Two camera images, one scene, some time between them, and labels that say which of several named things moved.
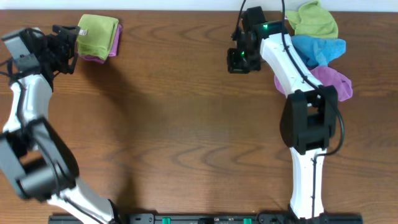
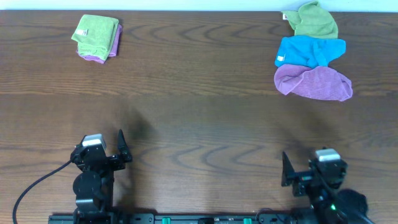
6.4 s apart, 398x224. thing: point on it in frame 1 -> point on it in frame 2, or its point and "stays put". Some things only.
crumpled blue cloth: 319,50 stays put
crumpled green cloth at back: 312,19 stays put
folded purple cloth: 114,51 stays put
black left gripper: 62,48 -> 113,159
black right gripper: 234,66 -> 303,180
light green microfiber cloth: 96,35 stays put
